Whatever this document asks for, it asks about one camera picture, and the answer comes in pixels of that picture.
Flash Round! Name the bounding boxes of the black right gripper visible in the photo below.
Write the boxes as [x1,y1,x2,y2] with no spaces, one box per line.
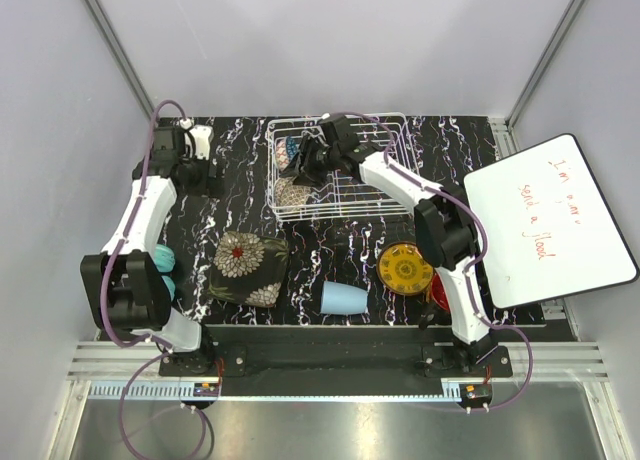
[279,136,339,190]

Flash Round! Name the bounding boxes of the beige patterned bowl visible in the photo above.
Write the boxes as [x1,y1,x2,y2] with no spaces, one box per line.
[274,178,311,213]

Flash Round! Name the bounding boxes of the blue patterned bowl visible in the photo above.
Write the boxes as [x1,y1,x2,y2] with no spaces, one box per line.
[275,136,299,171]

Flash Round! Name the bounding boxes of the black floral square plate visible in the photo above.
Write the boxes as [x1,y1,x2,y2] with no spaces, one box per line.
[207,231,289,308]

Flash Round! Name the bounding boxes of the white wire dish rack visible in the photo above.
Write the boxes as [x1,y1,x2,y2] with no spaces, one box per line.
[266,111,414,222]

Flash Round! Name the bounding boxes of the light blue plastic cup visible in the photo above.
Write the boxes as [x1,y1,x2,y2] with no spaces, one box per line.
[320,281,368,316]

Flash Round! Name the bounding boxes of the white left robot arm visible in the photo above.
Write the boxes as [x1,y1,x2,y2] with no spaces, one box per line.
[80,119,221,376]

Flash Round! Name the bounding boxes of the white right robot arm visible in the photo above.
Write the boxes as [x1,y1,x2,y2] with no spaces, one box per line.
[283,112,497,377]

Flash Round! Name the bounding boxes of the black marble pattern mat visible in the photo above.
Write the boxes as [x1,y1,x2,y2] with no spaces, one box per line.
[149,114,506,327]

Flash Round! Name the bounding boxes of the teal cat-ear headphones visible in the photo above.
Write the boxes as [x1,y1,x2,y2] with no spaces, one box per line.
[153,244,176,300]

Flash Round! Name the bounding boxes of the yellow patterned plate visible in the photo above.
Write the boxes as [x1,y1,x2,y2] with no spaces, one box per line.
[376,242,434,296]

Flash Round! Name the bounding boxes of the red and black mug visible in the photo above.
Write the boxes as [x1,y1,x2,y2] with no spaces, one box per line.
[418,274,451,330]

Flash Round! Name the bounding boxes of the white dry-erase board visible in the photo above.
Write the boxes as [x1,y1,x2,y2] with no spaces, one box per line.
[464,134,639,309]

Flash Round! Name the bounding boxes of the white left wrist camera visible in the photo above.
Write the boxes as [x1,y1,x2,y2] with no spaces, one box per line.
[179,118,213,160]

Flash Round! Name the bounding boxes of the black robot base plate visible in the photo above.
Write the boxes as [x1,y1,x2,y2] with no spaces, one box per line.
[94,322,576,399]

